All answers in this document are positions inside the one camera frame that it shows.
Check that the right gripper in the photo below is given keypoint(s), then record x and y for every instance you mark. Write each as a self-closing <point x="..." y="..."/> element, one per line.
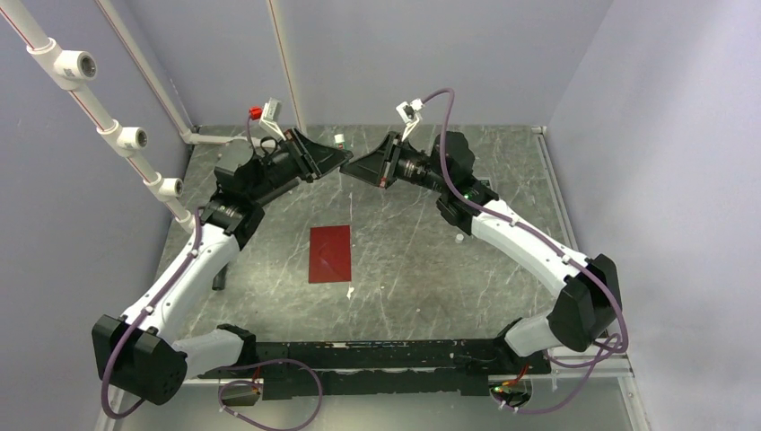
<point x="379" y="167"/>

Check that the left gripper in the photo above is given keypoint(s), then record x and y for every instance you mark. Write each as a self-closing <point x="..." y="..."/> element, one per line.
<point x="313" y="159"/>

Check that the green glue stick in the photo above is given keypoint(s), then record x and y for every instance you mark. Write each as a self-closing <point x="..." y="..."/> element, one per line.
<point x="339" y="141"/>

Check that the red envelope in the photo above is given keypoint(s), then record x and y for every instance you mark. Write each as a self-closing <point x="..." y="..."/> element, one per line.
<point x="330" y="254"/>

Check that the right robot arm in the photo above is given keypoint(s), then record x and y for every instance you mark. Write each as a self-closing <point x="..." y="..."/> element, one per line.
<point x="585" y="290"/>

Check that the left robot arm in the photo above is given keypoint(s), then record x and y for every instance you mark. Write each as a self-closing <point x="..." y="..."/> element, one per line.
<point x="140" y="351"/>

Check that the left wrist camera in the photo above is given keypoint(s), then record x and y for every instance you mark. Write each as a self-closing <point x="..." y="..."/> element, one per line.
<point x="268" y="119"/>

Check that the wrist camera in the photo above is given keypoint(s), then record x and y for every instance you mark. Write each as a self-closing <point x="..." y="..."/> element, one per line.
<point x="410" y="114"/>
<point x="268" y="119"/>

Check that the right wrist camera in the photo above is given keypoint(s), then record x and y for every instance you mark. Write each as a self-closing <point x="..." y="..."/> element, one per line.
<point x="410" y="114"/>

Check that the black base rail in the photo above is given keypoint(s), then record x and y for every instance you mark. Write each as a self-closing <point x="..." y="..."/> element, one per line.
<point x="468" y="367"/>

